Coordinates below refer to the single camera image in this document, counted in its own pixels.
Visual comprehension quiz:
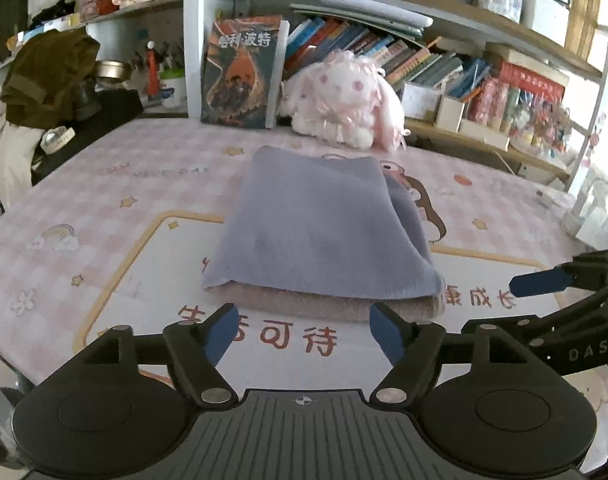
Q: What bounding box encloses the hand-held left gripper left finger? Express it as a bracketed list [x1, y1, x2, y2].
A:
[71, 301, 240, 409]

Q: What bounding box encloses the red book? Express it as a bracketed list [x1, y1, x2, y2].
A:
[499, 60, 565, 103]

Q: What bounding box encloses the red tassel pendant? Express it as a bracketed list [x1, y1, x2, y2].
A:
[146, 42, 161, 101]

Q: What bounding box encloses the dragon cover book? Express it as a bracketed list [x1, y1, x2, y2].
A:
[200, 16, 290, 130]

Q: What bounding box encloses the black side table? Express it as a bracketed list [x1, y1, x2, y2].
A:
[31, 87, 145, 186]

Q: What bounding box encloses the row of colourful books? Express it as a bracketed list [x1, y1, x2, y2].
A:
[283, 16, 490, 91]

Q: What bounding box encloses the bunch of pens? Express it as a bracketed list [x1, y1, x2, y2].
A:
[129, 42, 185, 73]

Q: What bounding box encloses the row of colourful jars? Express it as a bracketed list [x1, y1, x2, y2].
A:
[466, 77, 572, 153]

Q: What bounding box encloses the purple and pink sweater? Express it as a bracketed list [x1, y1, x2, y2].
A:
[201, 146, 447, 323]

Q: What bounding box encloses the cream cloth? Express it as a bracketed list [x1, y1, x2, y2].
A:
[0, 110, 42, 221]

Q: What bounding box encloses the white charger with cable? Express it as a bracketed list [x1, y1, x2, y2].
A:
[564, 180, 608, 241]

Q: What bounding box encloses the pink checked table mat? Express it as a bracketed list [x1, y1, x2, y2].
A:
[0, 120, 608, 461]

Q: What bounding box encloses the white storage box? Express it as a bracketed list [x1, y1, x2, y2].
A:
[521, 0, 570, 46]

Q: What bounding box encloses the bamboo slat roll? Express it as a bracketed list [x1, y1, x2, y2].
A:
[566, 0, 605, 68]

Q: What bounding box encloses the white pen jar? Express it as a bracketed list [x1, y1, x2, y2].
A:
[159, 70, 187, 110]

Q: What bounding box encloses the beige thick book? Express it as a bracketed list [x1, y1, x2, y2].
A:
[484, 42, 570, 86]

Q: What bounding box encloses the white frame bookshelf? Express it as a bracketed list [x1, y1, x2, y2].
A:
[183, 0, 608, 193]

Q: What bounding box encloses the round metal tin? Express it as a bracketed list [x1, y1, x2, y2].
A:
[95, 60, 130, 82]

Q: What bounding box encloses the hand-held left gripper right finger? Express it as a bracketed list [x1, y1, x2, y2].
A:
[369, 301, 560, 407]

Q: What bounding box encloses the white pen box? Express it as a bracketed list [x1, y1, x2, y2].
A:
[434, 96, 466, 131]

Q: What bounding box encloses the white wristband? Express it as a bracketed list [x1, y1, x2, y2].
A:
[40, 127, 76, 152]

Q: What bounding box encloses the flat white box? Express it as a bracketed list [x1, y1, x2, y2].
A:
[459, 119, 511, 150]

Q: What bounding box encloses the olive green cloth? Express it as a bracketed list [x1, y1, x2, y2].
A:
[0, 30, 101, 128]

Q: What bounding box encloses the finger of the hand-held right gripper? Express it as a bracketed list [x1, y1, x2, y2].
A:
[510, 247, 608, 300]
[461, 282, 608, 352]

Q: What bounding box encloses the pale green flat folder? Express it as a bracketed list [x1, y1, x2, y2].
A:
[289, 4, 425, 38]

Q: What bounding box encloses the wooden side shelf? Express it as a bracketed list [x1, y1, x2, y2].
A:
[4, 0, 185, 66]

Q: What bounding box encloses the translucent storage box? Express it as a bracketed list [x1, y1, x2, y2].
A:
[400, 82, 442, 120]

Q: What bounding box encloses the white pink plush bunny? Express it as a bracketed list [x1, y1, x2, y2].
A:
[276, 50, 410, 151]

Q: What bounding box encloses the dark metal pot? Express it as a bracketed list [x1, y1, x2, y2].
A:
[74, 80, 102, 121]

